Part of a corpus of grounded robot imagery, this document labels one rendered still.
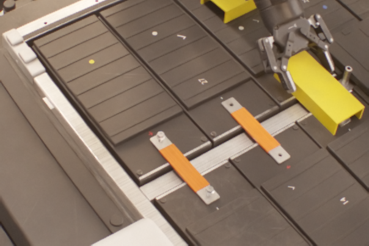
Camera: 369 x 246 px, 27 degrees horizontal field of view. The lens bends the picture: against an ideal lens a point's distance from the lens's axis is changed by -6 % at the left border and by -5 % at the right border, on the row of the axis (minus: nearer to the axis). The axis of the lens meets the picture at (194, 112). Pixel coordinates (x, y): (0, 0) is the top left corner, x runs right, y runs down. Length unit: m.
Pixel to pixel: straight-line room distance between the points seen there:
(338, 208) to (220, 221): 0.19
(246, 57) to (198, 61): 0.09
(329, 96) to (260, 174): 0.20
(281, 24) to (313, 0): 0.24
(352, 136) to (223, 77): 0.25
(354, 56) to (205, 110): 0.31
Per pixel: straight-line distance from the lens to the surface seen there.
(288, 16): 1.35
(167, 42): 1.43
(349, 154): 1.31
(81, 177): 1.10
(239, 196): 1.24
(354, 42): 1.50
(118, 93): 1.34
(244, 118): 1.33
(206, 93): 1.35
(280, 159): 1.28
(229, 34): 1.46
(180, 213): 1.21
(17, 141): 1.15
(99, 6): 1.52
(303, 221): 1.21
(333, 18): 1.55
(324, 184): 1.26
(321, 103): 1.35
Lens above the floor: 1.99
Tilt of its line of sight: 48 degrees down
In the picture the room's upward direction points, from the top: 7 degrees clockwise
